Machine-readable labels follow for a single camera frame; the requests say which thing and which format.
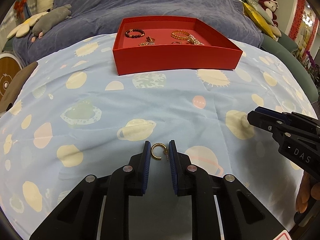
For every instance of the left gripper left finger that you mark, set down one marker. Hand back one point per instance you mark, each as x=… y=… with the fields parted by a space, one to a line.
x=98 y=208

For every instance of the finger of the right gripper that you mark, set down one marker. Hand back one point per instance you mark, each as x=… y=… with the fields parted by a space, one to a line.
x=265 y=122
x=262 y=112

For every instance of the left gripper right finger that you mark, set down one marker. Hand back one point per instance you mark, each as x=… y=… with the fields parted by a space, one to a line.
x=221 y=207

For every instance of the gold hoop earring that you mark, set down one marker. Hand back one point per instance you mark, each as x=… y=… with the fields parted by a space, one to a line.
x=159 y=150

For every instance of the red jewelry tray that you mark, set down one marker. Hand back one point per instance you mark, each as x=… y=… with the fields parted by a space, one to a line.
x=154 y=43

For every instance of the right hand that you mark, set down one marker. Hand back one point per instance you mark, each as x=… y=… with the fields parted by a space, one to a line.
x=306 y=190

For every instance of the green sofa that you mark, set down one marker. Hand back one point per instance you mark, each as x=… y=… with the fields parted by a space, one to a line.
x=280 y=50

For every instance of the light blue planet tablecloth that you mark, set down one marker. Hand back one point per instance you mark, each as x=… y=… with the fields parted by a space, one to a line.
x=76 y=116

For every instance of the gold pillow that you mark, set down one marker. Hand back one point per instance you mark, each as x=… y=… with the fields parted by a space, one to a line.
x=258 y=20

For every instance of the red monkey plush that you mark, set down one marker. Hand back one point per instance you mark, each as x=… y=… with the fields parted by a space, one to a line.
x=270 y=6

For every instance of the silver grey pillow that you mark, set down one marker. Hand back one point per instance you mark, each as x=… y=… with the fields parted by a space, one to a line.
x=261 y=11

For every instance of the round wooden white device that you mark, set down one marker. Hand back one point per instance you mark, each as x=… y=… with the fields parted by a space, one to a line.
x=9 y=67

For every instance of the flower shaped cushion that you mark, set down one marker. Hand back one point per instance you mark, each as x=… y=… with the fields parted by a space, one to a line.
x=22 y=29

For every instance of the grey plush toy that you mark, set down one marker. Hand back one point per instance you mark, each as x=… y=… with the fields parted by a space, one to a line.
x=49 y=20

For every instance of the blue sofa cover blanket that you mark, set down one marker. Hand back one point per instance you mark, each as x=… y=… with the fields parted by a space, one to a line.
x=95 y=17

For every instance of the blue curtain with red bow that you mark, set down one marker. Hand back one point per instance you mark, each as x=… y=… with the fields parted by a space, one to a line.
x=24 y=9

